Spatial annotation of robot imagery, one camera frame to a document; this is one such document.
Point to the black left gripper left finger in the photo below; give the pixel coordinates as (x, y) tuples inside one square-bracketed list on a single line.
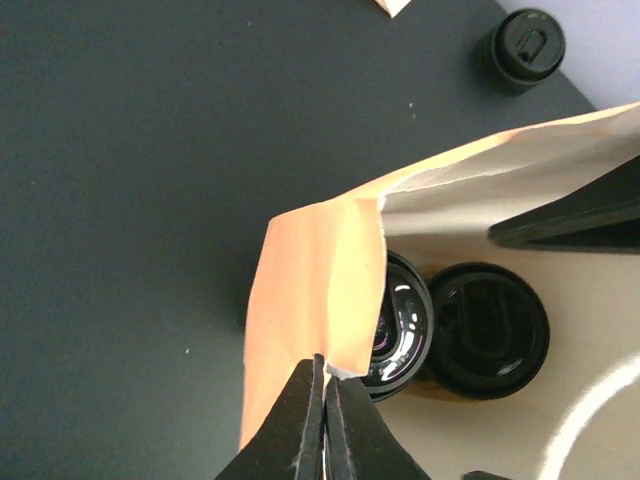
[(289, 443)]

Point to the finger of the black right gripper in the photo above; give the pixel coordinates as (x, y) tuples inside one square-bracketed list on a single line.
[(602, 215)]

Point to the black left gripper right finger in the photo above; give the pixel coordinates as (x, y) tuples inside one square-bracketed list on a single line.
[(358, 444)]

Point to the black lid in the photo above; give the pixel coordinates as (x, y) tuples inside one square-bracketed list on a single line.
[(492, 333), (404, 330), (522, 51)]

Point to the brown paper takeout bag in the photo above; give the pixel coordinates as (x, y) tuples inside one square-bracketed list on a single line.
[(319, 287)]

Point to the printed paper bag orange handles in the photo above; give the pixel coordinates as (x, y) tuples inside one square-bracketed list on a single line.
[(392, 7)]

